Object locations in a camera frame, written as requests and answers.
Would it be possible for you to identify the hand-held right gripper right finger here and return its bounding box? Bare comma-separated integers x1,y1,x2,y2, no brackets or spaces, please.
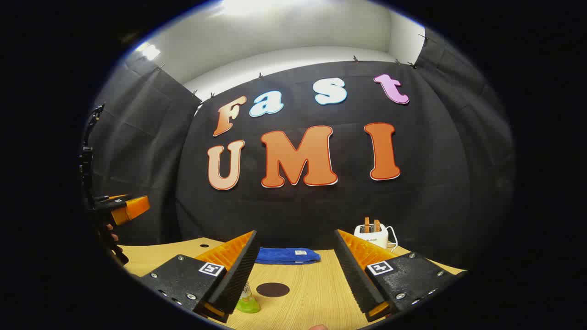
334,229,467,323

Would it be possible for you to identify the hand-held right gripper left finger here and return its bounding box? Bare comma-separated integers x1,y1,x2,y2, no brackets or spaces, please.
140,230,257,324

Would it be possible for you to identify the white green water bottle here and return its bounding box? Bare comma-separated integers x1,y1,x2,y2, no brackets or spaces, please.
236,280,261,314

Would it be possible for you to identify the dark round coaster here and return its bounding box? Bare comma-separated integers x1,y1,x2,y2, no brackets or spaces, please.
256,282,290,298

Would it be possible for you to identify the white toaster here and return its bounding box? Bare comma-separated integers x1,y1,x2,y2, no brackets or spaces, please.
354,223,389,249

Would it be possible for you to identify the blue towel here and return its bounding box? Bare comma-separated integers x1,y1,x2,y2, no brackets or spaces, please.
255,247,321,265

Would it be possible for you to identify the ceiling light panel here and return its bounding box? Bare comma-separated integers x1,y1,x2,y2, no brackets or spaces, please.
138,42,161,60

